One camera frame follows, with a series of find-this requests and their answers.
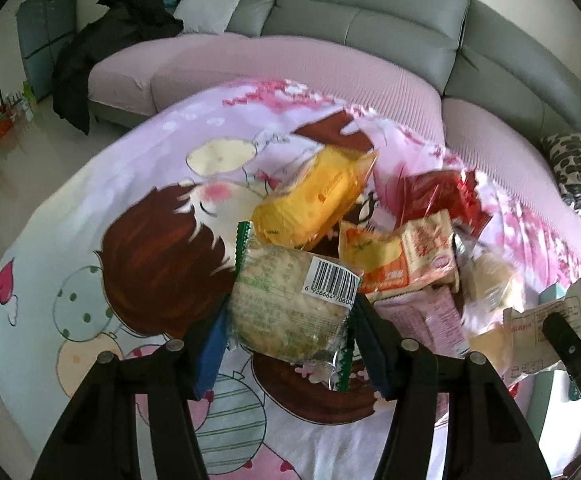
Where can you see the round bun packet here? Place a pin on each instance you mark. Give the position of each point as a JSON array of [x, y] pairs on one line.
[[490, 275]]

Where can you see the green and beige snack packet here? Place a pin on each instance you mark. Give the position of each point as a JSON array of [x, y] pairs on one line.
[[525, 340]]

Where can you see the pale yellow cake packet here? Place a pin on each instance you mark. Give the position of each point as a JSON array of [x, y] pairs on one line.
[[493, 350]]

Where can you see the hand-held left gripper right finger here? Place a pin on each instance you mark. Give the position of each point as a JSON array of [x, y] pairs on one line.
[[373, 360]]

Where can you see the pink sofa cover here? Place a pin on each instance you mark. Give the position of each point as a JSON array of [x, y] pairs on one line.
[[270, 55]]

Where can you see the black and white patterned cushion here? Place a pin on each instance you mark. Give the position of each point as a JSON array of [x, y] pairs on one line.
[[580, 165]]

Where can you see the pink snack packet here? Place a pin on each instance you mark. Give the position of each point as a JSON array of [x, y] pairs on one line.
[[430, 320]]

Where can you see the light grey pillow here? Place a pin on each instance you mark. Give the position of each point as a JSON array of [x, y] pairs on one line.
[[210, 0]]

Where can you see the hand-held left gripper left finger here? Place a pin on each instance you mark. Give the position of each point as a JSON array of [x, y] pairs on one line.
[[210, 357]]

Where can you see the orange toy basket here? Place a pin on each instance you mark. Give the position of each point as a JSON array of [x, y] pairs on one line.
[[1, 125]]

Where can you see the black jacket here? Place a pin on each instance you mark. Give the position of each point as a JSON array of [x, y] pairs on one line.
[[120, 25]]

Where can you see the printed blanket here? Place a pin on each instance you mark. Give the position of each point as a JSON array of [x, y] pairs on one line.
[[120, 210]]

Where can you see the orange and cream snack packet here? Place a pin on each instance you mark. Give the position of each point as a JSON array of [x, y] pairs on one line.
[[375, 255]]

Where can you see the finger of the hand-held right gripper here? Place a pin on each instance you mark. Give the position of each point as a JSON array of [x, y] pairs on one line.
[[565, 340]]

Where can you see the yellow snack packet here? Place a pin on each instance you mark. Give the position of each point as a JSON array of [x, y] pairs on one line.
[[310, 195]]

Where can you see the grey sofa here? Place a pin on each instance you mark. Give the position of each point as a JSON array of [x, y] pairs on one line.
[[370, 25]]

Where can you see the green-edged rice cracker packet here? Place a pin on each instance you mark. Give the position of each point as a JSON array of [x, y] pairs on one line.
[[280, 300]]

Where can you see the red foil snack packet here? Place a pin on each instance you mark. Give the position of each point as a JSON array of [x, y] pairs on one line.
[[430, 192]]

